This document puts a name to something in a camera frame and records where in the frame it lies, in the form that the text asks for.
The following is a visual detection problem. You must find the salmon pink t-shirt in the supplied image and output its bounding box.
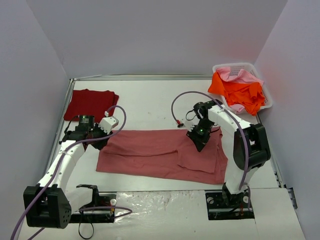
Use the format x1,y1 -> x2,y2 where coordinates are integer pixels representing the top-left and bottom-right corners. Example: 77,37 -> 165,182
96,127 -> 228,185

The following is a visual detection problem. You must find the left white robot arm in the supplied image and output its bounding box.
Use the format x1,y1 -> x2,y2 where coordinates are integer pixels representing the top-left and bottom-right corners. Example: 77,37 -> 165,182
23,115 -> 119,229

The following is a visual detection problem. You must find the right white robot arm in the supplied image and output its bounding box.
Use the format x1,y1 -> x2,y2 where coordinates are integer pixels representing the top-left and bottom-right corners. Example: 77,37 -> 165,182
184,100 -> 271,207

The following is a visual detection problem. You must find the folded dark red t-shirt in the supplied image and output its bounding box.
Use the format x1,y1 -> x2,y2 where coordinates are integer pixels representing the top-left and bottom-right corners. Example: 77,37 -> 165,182
63,89 -> 119,123

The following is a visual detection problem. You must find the orange t-shirt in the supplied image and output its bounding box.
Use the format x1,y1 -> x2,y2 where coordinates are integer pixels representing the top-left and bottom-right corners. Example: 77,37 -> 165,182
208,72 -> 265,116

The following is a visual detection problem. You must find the light pink t-shirt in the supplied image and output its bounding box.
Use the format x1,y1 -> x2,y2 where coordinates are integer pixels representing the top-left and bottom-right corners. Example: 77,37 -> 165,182
215,66 -> 264,86

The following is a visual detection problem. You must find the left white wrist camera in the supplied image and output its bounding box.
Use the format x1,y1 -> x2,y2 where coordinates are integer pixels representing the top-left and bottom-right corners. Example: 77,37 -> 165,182
98,116 -> 119,135

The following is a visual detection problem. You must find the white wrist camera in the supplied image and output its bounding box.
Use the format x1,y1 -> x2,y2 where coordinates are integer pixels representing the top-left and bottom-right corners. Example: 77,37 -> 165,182
98,116 -> 119,135
177,120 -> 196,132

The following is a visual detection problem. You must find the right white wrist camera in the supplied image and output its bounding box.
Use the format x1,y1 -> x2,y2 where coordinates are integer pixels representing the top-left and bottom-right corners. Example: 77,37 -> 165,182
177,120 -> 196,132

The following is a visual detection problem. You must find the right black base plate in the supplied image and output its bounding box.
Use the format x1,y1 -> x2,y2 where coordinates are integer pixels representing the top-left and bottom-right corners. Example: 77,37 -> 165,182
205,190 -> 255,221

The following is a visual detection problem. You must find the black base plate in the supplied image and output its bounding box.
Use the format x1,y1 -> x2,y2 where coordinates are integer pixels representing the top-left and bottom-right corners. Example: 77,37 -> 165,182
69,193 -> 117,224
205,190 -> 255,221

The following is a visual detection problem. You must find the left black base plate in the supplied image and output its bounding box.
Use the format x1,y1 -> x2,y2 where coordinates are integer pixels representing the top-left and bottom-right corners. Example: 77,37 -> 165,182
69,193 -> 117,224

